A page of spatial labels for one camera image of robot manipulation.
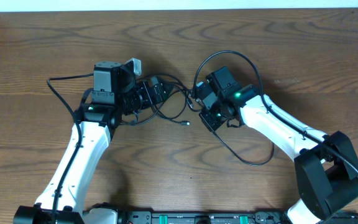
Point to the white back board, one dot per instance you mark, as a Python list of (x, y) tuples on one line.
[(145, 5)]

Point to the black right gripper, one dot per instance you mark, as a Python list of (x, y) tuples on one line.
[(212, 125)]

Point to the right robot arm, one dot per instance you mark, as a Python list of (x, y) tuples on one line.
[(326, 166)]

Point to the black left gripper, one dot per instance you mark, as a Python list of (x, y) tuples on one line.
[(159, 91)]

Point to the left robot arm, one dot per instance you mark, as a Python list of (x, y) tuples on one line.
[(115, 93)]

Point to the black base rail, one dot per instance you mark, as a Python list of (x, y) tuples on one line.
[(204, 217)]

